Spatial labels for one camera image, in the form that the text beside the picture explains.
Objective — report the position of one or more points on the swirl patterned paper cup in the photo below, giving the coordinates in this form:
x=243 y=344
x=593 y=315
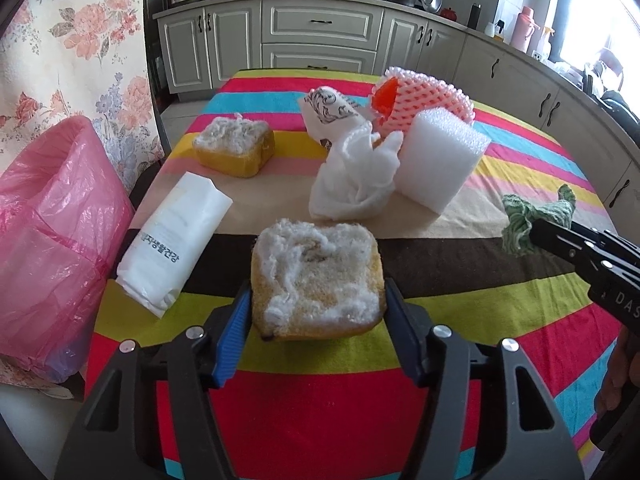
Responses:
x=327 y=110

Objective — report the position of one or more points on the small white container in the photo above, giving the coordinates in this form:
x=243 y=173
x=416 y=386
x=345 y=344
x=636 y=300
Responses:
x=492 y=31

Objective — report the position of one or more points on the dish rack with dishes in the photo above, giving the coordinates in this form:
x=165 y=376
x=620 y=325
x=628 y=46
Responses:
x=605 y=90

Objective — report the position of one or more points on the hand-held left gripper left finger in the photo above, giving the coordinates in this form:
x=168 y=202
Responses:
x=232 y=340

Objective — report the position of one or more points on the small red pot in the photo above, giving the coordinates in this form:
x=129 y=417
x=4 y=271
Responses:
x=448 y=13

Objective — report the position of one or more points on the green cloth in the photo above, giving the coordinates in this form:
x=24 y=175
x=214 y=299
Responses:
x=520 y=220

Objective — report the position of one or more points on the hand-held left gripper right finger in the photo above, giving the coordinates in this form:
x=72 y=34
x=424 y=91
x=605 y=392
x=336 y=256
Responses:
x=402 y=330

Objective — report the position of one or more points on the yellow scouring sponge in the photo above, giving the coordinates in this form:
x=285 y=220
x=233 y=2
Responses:
x=235 y=145
x=315 y=280

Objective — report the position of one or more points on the person's right hand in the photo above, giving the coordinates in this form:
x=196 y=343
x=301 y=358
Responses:
x=612 y=375

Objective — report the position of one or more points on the pink thermos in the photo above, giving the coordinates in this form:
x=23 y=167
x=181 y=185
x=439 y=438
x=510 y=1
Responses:
x=526 y=32

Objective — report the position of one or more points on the crumpled white tissue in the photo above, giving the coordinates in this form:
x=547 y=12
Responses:
x=350 y=185

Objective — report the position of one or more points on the trash bin with pink bag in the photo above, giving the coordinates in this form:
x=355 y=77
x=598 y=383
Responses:
x=50 y=240

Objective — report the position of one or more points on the clear spray bottle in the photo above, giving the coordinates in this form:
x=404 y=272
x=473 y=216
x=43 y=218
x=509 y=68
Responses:
x=547 y=45

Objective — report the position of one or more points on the white plastic packet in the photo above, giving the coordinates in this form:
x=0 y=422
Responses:
x=170 y=240

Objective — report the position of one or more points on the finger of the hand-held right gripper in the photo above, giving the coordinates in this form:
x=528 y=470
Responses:
x=570 y=230
x=560 y=252

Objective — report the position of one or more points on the kitchen window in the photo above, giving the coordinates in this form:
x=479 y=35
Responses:
x=595 y=5

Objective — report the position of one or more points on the black bottle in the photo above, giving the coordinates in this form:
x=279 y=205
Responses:
x=475 y=17

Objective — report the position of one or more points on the floral curtain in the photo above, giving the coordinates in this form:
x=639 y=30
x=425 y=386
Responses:
x=75 y=35

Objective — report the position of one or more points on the pink foam fruit net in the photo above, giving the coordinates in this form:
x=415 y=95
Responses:
x=430 y=95

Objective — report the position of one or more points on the striped colourful tablecloth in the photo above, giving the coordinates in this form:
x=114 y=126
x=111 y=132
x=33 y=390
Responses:
x=320 y=410

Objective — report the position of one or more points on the white foam block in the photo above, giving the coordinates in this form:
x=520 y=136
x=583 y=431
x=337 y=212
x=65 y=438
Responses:
x=440 y=160

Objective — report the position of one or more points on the white lower kitchen cabinets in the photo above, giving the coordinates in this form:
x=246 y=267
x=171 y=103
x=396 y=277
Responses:
x=320 y=20

